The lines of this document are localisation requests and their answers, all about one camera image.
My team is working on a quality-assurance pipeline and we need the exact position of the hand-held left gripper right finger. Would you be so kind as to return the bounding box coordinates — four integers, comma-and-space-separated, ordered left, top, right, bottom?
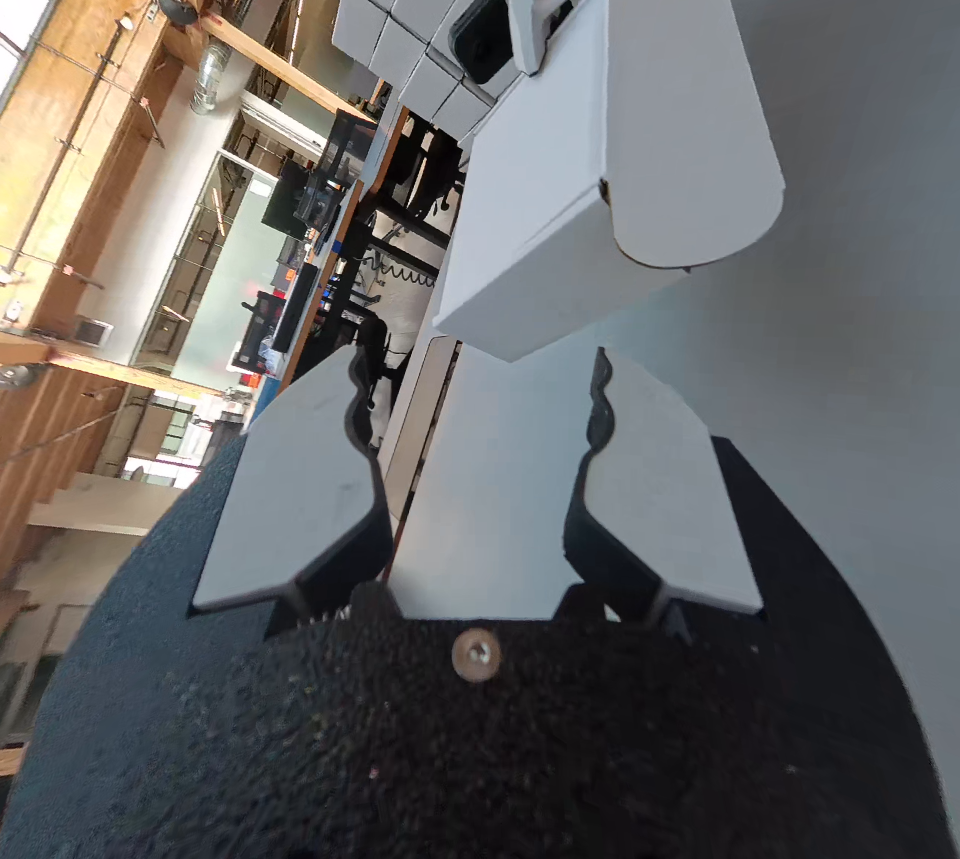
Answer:
564, 346, 766, 624

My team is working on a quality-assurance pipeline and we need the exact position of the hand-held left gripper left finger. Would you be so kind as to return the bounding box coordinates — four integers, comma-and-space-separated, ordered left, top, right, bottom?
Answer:
192, 345, 393, 614

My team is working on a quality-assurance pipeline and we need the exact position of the white cardboard box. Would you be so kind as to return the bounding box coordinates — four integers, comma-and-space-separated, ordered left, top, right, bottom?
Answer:
390, 0, 786, 620

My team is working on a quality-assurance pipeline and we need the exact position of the black office chair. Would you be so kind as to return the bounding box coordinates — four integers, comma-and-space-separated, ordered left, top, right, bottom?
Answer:
388, 116, 464, 219

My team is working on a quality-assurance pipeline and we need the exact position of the white table with brown edge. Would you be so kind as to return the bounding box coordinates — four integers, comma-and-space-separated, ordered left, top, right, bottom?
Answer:
377, 334, 462, 500

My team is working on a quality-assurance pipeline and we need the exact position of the black computer monitor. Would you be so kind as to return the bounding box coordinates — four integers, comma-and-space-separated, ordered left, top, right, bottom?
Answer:
271, 262, 320, 352
262, 157, 318, 235

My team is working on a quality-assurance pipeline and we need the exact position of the silver ventilation duct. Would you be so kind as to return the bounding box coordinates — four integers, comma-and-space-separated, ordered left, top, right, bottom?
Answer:
189, 40, 235, 116

